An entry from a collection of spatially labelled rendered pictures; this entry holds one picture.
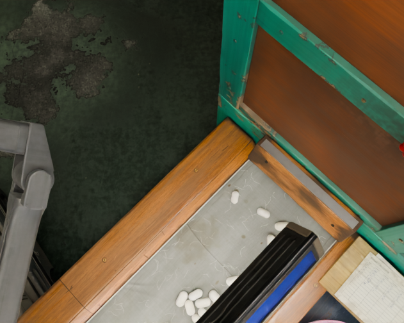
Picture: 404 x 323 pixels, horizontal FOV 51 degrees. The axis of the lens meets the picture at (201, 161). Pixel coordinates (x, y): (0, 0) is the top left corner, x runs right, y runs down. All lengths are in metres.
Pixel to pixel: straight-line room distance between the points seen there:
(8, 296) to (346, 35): 0.70
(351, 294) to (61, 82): 1.59
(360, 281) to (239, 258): 0.29
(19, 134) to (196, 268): 0.53
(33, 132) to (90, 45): 1.43
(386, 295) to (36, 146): 0.83
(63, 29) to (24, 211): 1.55
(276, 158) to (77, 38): 1.45
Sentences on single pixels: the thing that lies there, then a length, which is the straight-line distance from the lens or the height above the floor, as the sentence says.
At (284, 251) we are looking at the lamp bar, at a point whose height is 1.10.
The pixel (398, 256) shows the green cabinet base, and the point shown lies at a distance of 1.06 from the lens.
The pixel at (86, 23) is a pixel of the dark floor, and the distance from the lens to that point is 2.25.
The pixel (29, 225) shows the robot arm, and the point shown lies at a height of 1.05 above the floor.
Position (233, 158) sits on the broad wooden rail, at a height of 0.76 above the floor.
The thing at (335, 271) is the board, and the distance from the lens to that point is 1.07.
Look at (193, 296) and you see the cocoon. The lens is 1.04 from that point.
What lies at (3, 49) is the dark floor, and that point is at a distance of 2.31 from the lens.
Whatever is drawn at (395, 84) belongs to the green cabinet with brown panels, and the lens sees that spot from 0.61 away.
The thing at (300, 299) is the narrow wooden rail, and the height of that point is 0.76.
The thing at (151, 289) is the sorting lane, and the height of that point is 0.74.
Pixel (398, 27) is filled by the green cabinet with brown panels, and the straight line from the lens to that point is 0.55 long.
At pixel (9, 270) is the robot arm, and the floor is 1.04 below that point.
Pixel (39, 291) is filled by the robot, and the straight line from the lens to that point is 1.57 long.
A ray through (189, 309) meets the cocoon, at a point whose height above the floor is 0.76.
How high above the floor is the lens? 1.80
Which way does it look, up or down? 75 degrees down
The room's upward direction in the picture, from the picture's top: 3 degrees counter-clockwise
